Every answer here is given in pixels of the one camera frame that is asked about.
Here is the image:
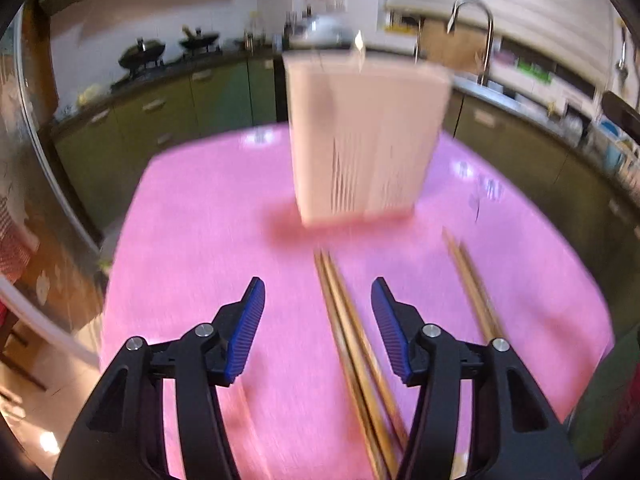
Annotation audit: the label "hanging steel ladle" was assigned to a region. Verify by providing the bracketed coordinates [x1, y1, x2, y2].
[616, 16, 632, 82]

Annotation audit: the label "yellow food bag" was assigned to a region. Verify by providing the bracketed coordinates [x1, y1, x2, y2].
[76, 85, 109, 107]

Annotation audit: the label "green base cabinets under sink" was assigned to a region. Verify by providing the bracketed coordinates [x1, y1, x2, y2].
[440, 85, 640, 313]

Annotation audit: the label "person's clothing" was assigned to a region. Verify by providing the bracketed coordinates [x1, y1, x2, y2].
[569, 329, 640, 467]

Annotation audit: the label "black wok with lid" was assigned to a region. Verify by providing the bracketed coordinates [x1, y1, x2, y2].
[118, 37, 167, 72]

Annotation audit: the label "pink tablecloth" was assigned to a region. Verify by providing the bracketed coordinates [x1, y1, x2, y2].
[100, 125, 617, 480]

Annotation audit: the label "white plastic utensil basket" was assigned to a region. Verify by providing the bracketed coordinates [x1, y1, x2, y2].
[281, 49, 454, 229]

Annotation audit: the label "black built-in appliance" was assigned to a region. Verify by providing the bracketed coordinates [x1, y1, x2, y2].
[273, 57, 292, 124]

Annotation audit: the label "black wok with wooden handle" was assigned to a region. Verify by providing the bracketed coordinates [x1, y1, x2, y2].
[178, 25, 221, 56]

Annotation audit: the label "wooden cutting board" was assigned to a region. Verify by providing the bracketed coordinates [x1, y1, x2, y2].
[417, 19, 501, 74]

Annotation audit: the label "black gas stove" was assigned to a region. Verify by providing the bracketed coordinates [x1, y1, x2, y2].
[110, 46, 227, 92]

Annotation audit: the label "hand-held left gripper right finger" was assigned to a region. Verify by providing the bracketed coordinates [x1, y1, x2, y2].
[371, 276, 584, 480]

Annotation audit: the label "wooden chopstick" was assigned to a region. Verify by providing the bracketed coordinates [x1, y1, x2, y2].
[313, 251, 394, 480]
[321, 251, 410, 461]
[442, 227, 501, 342]
[452, 241, 507, 342]

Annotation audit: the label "red checkered apron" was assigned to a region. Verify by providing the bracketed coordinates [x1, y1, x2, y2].
[0, 194, 39, 282]

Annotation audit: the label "green tray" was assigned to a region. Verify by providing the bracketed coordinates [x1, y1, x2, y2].
[517, 57, 554, 84]

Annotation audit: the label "white window blind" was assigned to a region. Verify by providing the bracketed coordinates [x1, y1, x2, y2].
[384, 0, 622, 70]

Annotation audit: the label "green base cabinets with drawers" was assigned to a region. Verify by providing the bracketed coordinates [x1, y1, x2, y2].
[50, 57, 281, 242]

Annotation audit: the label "tall steel faucet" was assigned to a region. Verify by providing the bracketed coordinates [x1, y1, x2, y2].
[448, 0, 495, 87]

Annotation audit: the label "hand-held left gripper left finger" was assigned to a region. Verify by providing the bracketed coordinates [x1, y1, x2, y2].
[52, 276, 267, 480]

